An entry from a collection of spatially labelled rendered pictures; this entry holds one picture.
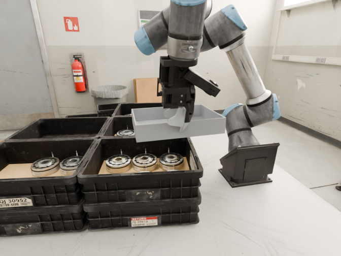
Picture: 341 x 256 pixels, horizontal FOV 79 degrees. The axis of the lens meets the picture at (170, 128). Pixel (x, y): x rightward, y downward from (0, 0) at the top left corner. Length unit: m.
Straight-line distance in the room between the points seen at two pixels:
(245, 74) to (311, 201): 0.59
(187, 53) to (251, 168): 0.68
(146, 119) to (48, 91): 3.28
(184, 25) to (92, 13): 3.39
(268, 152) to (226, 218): 0.35
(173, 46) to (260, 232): 0.67
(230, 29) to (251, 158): 0.54
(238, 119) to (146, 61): 2.94
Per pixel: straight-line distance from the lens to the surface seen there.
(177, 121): 0.56
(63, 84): 3.92
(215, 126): 0.64
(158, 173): 0.67
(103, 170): 0.91
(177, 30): 0.47
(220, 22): 0.91
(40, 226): 0.88
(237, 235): 0.83
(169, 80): 0.50
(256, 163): 1.02
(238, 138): 1.01
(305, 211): 1.03
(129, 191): 0.71
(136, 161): 0.88
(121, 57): 3.78
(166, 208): 0.77
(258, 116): 1.03
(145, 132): 0.58
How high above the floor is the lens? 1.30
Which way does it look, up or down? 21 degrees down
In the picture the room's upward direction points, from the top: straight up
